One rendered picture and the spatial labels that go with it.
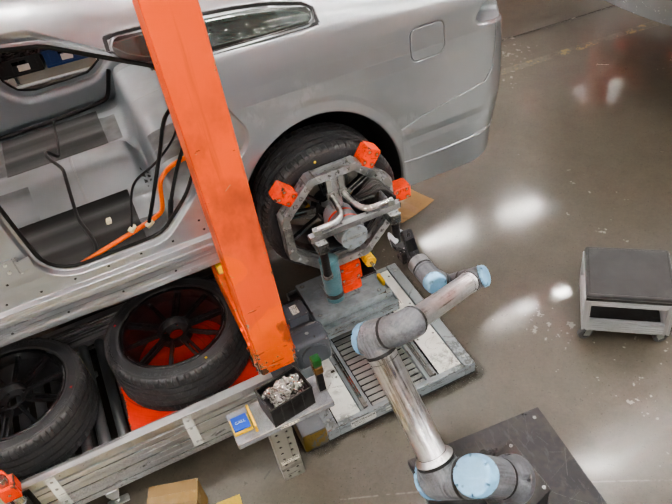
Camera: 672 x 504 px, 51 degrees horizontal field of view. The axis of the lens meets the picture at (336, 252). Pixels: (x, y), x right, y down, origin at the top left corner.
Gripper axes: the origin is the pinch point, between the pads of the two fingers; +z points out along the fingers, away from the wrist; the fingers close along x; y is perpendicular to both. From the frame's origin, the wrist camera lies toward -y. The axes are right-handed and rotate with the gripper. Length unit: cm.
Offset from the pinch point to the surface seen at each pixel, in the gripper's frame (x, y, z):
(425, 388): -5, 77, -29
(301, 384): -64, 26, -35
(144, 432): -130, 44, -10
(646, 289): 102, 49, -51
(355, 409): -40, 75, -24
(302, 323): -47, 45, 12
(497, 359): 36, 83, -28
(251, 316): -73, -5, -19
